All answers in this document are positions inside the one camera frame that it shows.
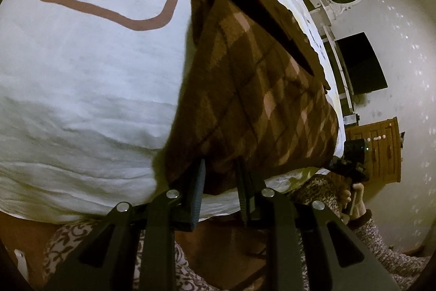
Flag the white television stand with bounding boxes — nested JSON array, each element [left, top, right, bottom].
[[322, 23, 359, 123]]

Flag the person's right hand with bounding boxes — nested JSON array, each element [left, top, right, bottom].
[[339, 182, 367, 225]]

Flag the person's right forearm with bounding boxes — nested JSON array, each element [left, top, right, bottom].
[[347, 209, 431, 290]]

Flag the black television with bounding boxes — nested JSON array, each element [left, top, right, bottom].
[[335, 32, 389, 97]]

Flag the brown plaid sweater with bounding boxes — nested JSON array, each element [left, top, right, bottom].
[[163, 0, 341, 196]]

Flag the person's patterned pants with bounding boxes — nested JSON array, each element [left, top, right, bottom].
[[43, 173, 344, 291]]

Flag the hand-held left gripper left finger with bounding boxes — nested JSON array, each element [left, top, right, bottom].
[[44, 158, 207, 291]]

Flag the wooden cabinet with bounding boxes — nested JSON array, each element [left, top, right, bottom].
[[345, 117, 403, 183]]

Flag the printed white bed sheet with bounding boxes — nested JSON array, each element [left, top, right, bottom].
[[0, 0, 345, 224]]

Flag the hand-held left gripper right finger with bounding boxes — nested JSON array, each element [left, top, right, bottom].
[[236, 158, 401, 291]]

